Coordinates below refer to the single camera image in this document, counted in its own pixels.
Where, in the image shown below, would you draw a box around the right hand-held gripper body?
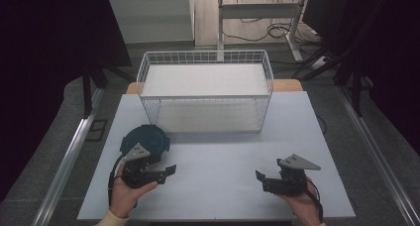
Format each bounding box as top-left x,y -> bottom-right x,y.
262,153 -> 322,197

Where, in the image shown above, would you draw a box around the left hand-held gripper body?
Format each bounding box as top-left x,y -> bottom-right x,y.
120,142 -> 167,189

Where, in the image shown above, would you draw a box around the dark blue round container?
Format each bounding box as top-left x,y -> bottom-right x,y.
119,123 -> 172,165

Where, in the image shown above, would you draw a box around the white wire basket rack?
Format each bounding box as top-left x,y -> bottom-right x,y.
136,49 -> 275,135

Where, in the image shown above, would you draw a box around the person's left hand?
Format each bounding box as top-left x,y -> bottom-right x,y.
108,163 -> 159,220

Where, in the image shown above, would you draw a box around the person's right hand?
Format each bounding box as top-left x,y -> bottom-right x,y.
274,179 -> 324,226

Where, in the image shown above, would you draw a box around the wooden table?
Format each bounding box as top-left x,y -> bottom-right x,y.
126,78 -> 304,95

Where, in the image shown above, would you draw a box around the black stand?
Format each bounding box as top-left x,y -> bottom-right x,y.
80,61 -> 135,119
332,52 -> 375,119

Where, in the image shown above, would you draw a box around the white cabinet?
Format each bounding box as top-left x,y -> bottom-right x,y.
107,0 -> 196,46

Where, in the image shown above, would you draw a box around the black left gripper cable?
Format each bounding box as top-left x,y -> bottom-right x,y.
106,154 -> 126,208

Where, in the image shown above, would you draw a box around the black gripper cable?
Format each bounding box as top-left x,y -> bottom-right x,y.
305,177 -> 325,221
106,154 -> 126,208

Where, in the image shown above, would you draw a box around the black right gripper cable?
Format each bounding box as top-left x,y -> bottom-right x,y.
305,177 -> 325,221

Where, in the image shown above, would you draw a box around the black floor bracket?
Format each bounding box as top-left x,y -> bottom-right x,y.
85,118 -> 109,143

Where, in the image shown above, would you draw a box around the metal floor rail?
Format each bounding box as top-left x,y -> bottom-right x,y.
31,86 -> 106,226
336,85 -> 420,226

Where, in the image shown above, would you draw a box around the black floor cables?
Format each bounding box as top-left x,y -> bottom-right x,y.
221,17 -> 323,46

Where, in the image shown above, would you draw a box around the white desk frame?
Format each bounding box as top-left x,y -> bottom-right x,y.
216,0 -> 311,63

